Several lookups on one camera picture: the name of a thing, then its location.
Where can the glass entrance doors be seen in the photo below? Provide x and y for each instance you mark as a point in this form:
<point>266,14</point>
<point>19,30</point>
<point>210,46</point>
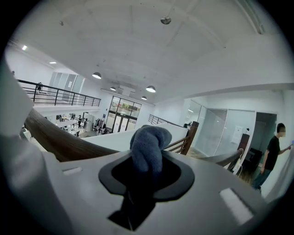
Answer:
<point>124,124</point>

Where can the white lockers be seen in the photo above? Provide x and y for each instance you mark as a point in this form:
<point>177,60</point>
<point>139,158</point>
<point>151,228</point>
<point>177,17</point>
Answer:
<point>90,121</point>

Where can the dark blue cloth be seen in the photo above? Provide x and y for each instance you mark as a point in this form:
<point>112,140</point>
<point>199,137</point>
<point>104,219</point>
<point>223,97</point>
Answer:
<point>147,149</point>

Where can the black metal balcony railing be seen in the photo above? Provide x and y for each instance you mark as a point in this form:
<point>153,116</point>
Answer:
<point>56,97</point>
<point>158,117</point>

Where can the round metal ceiling fixture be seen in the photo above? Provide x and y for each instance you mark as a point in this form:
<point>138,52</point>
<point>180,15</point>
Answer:
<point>165,20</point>

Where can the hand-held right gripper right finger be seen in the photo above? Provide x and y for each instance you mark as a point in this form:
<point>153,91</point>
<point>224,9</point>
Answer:
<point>206,202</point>

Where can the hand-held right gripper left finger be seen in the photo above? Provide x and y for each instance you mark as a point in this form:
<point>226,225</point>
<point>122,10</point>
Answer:
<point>80,195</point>

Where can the black dome pendant lamp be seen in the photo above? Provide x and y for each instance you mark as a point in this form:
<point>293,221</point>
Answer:
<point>96,75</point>
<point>144,98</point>
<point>112,88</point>
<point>150,89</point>

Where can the dark wooden railing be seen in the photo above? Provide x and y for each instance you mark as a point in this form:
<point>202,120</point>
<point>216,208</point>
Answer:
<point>57,137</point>

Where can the white shelving unit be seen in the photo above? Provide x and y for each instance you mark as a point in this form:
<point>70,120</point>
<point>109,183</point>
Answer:
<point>67,127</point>

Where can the white paper notice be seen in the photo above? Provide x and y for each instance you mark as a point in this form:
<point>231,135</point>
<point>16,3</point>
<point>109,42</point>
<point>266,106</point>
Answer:
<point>70,84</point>

